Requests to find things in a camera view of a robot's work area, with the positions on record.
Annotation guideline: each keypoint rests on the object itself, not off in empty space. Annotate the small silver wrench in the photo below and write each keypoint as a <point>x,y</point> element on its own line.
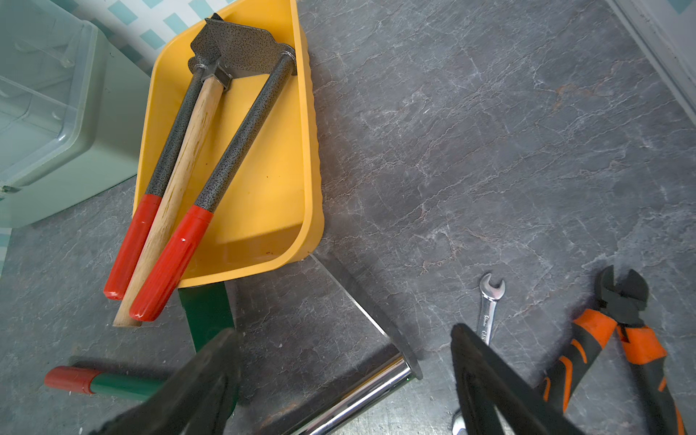
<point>490,296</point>

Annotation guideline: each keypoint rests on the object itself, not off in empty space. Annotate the wooden-handled hatchet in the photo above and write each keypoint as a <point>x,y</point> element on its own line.
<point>159,235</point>

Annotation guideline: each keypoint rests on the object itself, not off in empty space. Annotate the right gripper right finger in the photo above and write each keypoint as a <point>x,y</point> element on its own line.
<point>491,393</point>

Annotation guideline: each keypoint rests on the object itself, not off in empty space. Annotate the red-handled small hoe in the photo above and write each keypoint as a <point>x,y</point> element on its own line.
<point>145,213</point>

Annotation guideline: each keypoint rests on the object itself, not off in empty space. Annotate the yellow plastic storage tray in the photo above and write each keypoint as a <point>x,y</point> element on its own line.
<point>272,213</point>

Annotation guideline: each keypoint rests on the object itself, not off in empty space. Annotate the translucent green storage box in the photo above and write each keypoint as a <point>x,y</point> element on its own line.
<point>72,112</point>

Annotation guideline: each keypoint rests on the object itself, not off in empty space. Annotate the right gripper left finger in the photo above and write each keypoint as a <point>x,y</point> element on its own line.
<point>198,399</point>

